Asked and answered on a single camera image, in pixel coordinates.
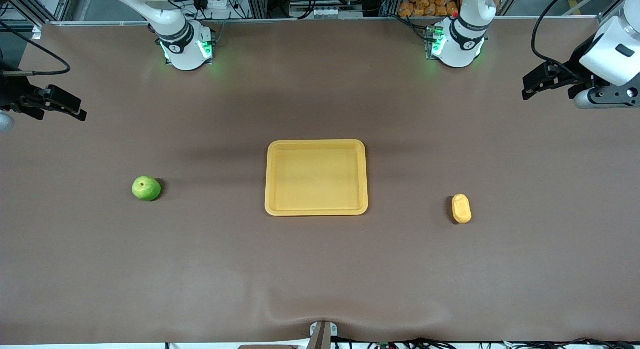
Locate white power strip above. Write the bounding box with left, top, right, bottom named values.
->
left=197, top=0, right=236, bottom=12

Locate orange packaged bread pile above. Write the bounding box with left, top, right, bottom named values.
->
left=398, top=0, right=502, bottom=18

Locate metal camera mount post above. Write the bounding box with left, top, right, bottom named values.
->
left=309, top=320, right=339, bottom=349

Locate aluminium table edge rail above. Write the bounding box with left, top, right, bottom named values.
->
left=42, top=16, right=601, bottom=28

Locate green apple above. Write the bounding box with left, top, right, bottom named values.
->
left=131, top=176, right=162, bottom=202

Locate yellow plastic tray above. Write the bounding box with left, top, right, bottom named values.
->
left=264, top=139, right=369, bottom=217

